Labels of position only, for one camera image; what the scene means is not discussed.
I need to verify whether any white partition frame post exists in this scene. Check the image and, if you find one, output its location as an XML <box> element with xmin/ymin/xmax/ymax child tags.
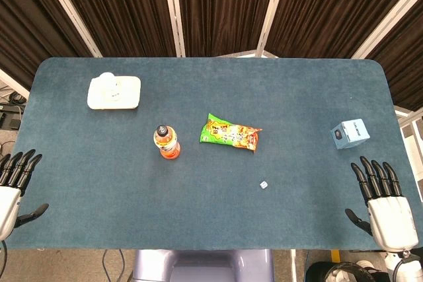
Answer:
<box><xmin>36</xmin><ymin>0</ymin><xmax>102</xmax><ymax>58</ymax></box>
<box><xmin>254</xmin><ymin>0</ymin><xmax>291</xmax><ymax>55</ymax></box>
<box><xmin>350</xmin><ymin>0</ymin><xmax>423</xmax><ymax>60</ymax></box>
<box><xmin>161</xmin><ymin>0</ymin><xmax>186</xmax><ymax>58</ymax></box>

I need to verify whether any light blue box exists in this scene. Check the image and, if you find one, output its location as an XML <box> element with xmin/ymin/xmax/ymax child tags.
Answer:
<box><xmin>329</xmin><ymin>119</ymin><xmax>370</xmax><ymax>151</ymax></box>

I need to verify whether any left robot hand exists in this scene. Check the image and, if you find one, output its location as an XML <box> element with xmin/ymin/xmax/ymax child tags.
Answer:
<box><xmin>0</xmin><ymin>149</ymin><xmax>50</xmax><ymax>241</ymax></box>

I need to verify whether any white plastic container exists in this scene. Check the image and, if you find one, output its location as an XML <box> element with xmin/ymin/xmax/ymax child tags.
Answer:
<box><xmin>87</xmin><ymin>72</ymin><xmax>142</xmax><ymax>111</ymax></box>

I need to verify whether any orange drink bottle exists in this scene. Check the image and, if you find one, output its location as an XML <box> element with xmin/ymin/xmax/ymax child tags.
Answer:
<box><xmin>153</xmin><ymin>124</ymin><xmax>181</xmax><ymax>161</ymax></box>

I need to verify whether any green snack bag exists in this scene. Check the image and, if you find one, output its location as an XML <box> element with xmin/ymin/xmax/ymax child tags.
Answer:
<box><xmin>199</xmin><ymin>112</ymin><xmax>263</xmax><ymax>153</ymax></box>

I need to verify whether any lavender robot base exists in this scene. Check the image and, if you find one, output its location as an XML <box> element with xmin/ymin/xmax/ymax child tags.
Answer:
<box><xmin>130</xmin><ymin>249</ymin><xmax>274</xmax><ymax>282</ymax></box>

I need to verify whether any dark brown curtain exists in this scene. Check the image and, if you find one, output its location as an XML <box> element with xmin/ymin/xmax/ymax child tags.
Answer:
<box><xmin>0</xmin><ymin>0</ymin><xmax>423</xmax><ymax>111</ymax></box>

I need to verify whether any blue felt table mat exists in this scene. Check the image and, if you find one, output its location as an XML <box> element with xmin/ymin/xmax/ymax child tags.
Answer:
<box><xmin>4</xmin><ymin>57</ymin><xmax>418</xmax><ymax>251</ymax></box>

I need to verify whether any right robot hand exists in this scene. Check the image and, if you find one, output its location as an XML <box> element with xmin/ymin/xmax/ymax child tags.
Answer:
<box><xmin>344</xmin><ymin>156</ymin><xmax>420</xmax><ymax>252</ymax></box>

